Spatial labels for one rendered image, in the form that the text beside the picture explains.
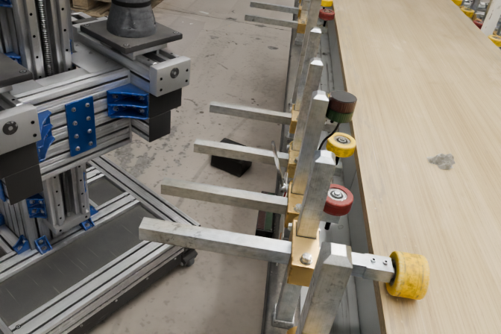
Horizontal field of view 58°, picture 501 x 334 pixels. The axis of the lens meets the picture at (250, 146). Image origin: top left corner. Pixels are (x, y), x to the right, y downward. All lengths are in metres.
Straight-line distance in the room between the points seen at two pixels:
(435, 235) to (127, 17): 1.02
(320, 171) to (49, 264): 1.29
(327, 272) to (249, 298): 1.44
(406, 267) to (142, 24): 1.00
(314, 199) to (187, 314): 1.20
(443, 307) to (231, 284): 1.22
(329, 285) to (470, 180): 0.82
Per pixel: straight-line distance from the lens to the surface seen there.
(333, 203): 1.05
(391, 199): 1.13
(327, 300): 0.59
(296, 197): 1.10
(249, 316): 1.93
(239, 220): 2.30
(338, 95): 0.99
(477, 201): 1.25
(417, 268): 0.87
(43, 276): 1.81
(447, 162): 1.33
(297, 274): 0.82
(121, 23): 1.43
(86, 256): 1.85
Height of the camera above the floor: 1.55
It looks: 33 degrees down
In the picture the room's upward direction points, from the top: 8 degrees clockwise
